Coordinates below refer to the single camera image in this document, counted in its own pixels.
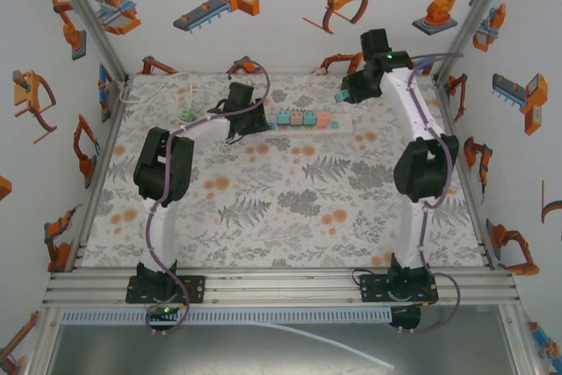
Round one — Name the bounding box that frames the white power strip cable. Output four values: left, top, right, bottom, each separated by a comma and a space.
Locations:
306, 68, 330, 102

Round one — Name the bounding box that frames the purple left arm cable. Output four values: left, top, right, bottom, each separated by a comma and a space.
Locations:
144, 58, 271, 336

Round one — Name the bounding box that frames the aluminium corner post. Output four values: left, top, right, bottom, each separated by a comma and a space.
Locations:
432, 0, 522, 82
43, 0, 131, 82

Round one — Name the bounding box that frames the floral table mat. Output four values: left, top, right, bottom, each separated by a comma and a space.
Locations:
81, 72, 488, 269

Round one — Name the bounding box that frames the purple strip white cable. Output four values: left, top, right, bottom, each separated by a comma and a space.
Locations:
118, 71, 204, 130

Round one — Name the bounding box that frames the white power strip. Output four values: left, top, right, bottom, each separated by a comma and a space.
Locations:
266, 112, 355, 135

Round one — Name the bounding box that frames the thin white tube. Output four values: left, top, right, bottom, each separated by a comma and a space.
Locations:
258, 321, 396, 371

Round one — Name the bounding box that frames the aluminium front frame rail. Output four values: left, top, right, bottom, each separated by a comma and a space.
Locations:
41, 267, 520, 309

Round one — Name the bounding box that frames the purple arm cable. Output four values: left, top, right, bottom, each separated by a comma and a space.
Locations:
388, 52, 465, 336
144, 58, 271, 336

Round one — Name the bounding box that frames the white slotted cable duct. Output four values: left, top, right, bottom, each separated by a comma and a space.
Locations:
59, 307, 393, 326

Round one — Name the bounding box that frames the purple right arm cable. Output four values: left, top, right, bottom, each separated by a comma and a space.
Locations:
388, 52, 465, 336

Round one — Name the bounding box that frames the aluminium side rail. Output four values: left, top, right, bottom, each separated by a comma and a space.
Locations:
65, 76, 133, 270
432, 76, 500, 269

